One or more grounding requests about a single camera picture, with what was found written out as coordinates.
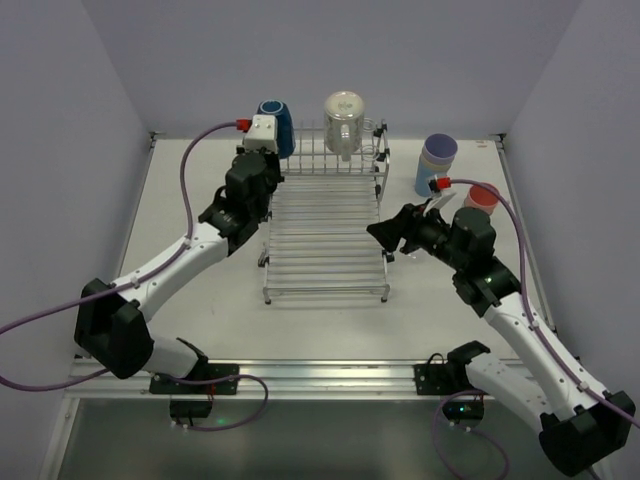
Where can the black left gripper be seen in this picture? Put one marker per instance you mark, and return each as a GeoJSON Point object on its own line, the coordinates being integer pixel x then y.
{"type": "Point", "coordinates": [271, 163]}

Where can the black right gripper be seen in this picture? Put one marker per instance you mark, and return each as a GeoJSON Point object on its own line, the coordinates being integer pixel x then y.
{"type": "Point", "coordinates": [407, 226]}

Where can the dark blue ceramic mug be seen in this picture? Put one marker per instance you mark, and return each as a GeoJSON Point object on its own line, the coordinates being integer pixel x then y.
{"type": "Point", "coordinates": [285, 137]}

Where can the light blue plastic cup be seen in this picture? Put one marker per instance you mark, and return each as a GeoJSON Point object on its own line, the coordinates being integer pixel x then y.
{"type": "Point", "coordinates": [423, 176]}

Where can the beige plastic cup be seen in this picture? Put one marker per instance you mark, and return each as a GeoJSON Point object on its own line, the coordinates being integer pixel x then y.
{"type": "Point", "coordinates": [430, 163]}

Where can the salmon pink plastic cup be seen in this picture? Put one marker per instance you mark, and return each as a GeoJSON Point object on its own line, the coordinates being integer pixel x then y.
{"type": "Point", "coordinates": [483, 197]}

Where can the lavender plastic cup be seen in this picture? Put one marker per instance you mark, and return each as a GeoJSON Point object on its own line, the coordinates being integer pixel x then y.
{"type": "Point", "coordinates": [440, 145]}

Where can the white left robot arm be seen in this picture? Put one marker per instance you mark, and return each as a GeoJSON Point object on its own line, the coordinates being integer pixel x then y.
{"type": "Point", "coordinates": [112, 320]}

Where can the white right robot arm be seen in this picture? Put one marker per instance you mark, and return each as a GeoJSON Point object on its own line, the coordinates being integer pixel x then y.
{"type": "Point", "coordinates": [577, 419]}

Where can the silver metal dish rack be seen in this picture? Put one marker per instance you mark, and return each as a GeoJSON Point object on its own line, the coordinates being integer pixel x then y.
{"type": "Point", "coordinates": [317, 243]}

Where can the white floral ceramic mug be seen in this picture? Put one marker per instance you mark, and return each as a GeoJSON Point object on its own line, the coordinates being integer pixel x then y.
{"type": "Point", "coordinates": [344, 115]}

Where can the black right controller box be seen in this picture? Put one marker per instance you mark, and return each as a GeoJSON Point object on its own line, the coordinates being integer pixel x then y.
{"type": "Point", "coordinates": [464, 412]}

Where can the black controller box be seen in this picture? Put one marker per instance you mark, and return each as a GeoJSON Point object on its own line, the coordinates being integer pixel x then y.
{"type": "Point", "coordinates": [189, 412]}
{"type": "Point", "coordinates": [464, 412]}

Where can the black left controller box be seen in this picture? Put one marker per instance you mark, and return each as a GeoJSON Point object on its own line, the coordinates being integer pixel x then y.
{"type": "Point", "coordinates": [189, 412]}

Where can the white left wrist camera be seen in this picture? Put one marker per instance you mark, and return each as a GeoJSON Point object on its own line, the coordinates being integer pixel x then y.
{"type": "Point", "coordinates": [262, 133]}

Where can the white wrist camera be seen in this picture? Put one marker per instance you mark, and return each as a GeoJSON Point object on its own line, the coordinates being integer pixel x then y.
{"type": "Point", "coordinates": [262, 133]}
{"type": "Point", "coordinates": [440, 192]}

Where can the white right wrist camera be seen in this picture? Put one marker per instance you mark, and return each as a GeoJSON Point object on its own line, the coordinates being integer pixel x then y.
{"type": "Point", "coordinates": [440, 192]}

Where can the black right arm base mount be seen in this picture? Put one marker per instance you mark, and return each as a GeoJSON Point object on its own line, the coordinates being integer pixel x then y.
{"type": "Point", "coordinates": [446, 375]}

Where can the aluminium front rail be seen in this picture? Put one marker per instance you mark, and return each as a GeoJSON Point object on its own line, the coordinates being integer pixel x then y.
{"type": "Point", "coordinates": [323, 380]}

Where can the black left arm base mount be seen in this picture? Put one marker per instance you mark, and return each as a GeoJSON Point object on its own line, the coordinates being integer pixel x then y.
{"type": "Point", "coordinates": [204, 378]}

